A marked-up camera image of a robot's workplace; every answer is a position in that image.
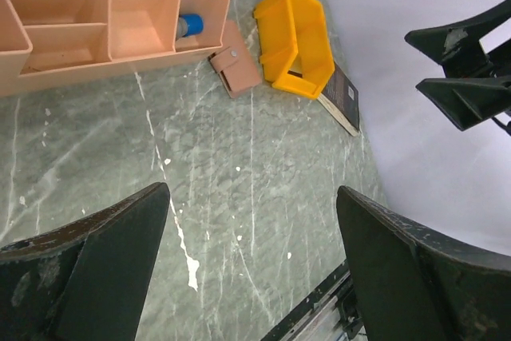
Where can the yellow bin right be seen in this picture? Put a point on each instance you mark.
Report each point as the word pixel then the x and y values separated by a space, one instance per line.
pixel 296 55

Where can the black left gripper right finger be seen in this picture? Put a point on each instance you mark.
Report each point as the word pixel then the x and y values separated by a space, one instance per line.
pixel 414 283

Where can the black book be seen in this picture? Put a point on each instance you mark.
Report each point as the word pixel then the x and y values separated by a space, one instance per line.
pixel 340 99

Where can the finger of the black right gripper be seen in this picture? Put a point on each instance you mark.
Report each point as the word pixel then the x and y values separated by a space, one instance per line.
pixel 457 49
pixel 468 102

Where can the pink leather card holder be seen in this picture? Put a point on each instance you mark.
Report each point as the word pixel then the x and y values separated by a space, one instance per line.
pixel 234 63

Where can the peach plastic desk organizer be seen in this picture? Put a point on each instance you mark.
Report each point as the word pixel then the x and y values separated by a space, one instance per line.
pixel 47 43

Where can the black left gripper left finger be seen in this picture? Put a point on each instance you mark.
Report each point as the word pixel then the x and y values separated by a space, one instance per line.
pixel 87 280

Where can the blue grey cylinder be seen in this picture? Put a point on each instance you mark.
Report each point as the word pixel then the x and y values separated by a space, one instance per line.
pixel 189 25

